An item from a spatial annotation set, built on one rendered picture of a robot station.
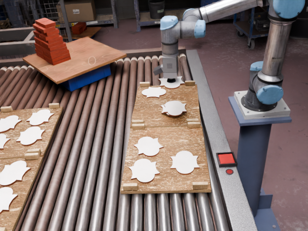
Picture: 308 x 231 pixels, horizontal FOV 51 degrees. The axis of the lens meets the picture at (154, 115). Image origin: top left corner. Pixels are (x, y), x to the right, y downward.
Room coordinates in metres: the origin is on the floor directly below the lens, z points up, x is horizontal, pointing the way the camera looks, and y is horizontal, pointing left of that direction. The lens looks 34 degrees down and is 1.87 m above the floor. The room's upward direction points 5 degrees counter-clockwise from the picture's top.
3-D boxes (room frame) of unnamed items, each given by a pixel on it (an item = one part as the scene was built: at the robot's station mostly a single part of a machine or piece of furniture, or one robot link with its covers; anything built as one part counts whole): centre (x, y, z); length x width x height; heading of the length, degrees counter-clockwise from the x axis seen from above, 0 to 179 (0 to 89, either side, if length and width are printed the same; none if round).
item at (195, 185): (0.85, -0.15, 0.95); 0.06 x 0.02 x 0.03; 85
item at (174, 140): (1.06, -0.04, 0.93); 0.41 x 0.35 x 0.02; 175
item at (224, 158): (1.01, -0.29, 0.92); 0.06 x 0.06 x 0.01; 89
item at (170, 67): (1.37, -0.08, 1.22); 0.12 x 0.09 x 0.16; 79
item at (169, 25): (1.37, -0.10, 1.38); 0.09 x 0.08 x 0.11; 84
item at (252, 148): (1.46, -0.58, 0.44); 0.38 x 0.38 x 0.87; 89
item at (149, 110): (1.48, -0.07, 0.93); 0.41 x 0.35 x 0.02; 174
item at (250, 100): (1.46, -0.57, 0.96); 0.15 x 0.15 x 0.10
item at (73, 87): (1.93, 0.47, 0.97); 0.31 x 0.31 x 0.10; 38
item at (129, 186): (0.87, 0.11, 0.95); 0.06 x 0.02 x 0.03; 85
